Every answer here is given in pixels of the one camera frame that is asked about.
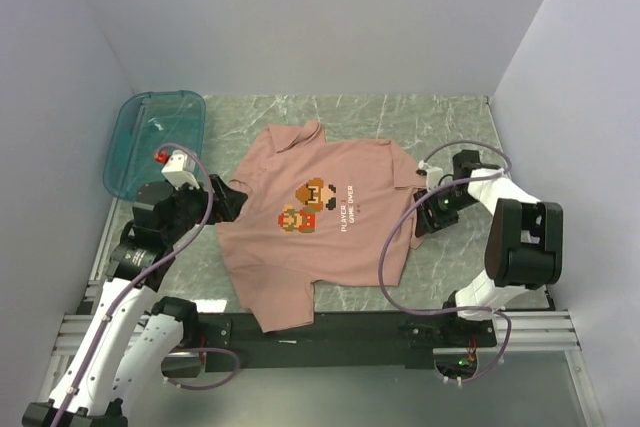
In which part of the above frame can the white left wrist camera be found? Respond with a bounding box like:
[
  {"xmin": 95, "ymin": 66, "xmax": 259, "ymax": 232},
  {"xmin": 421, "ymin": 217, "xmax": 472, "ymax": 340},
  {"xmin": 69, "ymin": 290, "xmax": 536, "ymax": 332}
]
[{"xmin": 154, "ymin": 149, "xmax": 199, "ymax": 190}]

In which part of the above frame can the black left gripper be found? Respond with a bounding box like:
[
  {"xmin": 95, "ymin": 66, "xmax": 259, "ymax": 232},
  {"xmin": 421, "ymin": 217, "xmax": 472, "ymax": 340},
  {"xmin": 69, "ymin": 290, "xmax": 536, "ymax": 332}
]
[{"xmin": 163, "ymin": 173, "xmax": 247, "ymax": 244}]

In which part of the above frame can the teal transparent plastic bin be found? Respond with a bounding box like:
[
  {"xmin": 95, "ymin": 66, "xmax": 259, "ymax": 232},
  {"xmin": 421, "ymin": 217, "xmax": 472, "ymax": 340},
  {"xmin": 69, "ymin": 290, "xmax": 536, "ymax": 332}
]
[{"xmin": 103, "ymin": 90, "xmax": 206, "ymax": 202}]

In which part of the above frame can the aluminium left side rail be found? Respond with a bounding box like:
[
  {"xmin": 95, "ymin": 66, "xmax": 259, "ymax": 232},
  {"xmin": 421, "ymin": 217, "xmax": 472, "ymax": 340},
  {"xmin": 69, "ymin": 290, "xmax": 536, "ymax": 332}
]
[{"xmin": 75, "ymin": 198, "xmax": 124, "ymax": 315}]

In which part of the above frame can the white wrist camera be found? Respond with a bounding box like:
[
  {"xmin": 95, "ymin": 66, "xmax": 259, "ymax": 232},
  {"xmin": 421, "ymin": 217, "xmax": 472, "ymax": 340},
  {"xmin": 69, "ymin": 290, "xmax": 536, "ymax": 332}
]
[
  {"xmin": 416, "ymin": 160, "xmax": 444, "ymax": 190},
  {"xmin": 154, "ymin": 149, "xmax": 199, "ymax": 190}
]

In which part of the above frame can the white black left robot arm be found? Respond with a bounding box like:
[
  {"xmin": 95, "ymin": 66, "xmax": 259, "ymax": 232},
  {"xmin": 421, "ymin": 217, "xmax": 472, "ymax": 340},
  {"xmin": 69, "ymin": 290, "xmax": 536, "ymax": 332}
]
[{"xmin": 22, "ymin": 175, "xmax": 248, "ymax": 426}]

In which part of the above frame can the pink t shirt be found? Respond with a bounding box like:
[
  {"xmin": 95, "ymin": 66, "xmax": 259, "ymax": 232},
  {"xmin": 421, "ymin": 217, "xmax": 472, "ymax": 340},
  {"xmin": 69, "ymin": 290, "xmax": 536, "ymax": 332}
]
[{"xmin": 216, "ymin": 121, "xmax": 425, "ymax": 332}]

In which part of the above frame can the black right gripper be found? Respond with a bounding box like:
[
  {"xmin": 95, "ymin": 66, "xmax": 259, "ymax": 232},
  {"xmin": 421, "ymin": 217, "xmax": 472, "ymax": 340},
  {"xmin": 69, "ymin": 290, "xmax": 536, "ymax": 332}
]
[{"xmin": 413, "ymin": 186, "xmax": 479, "ymax": 238}]

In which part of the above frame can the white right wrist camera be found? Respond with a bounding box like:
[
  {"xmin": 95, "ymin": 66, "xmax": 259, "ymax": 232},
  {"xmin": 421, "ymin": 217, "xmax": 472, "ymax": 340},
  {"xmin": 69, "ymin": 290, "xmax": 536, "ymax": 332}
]
[{"xmin": 416, "ymin": 160, "xmax": 444, "ymax": 190}]

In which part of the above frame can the aluminium front frame rail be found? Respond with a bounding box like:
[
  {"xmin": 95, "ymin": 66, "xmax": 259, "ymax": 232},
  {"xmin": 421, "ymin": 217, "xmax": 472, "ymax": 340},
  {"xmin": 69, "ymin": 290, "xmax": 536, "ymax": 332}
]
[{"xmin": 53, "ymin": 311, "xmax": 581, "ymax": 356}]

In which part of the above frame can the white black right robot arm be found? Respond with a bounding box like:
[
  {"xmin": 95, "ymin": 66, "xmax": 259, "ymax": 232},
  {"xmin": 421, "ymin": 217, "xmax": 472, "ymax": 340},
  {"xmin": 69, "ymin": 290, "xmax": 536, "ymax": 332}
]
[{"xmin": 414, "ymin": 149, "xmax": 564, "ymax": 346}]

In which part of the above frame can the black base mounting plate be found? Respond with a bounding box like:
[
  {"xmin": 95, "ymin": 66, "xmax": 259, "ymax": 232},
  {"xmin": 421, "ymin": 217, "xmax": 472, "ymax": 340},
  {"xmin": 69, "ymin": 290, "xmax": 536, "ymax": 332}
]
[{"xmin": 185, "ymin": 311, "xmax": 497, "ymax": 369}]

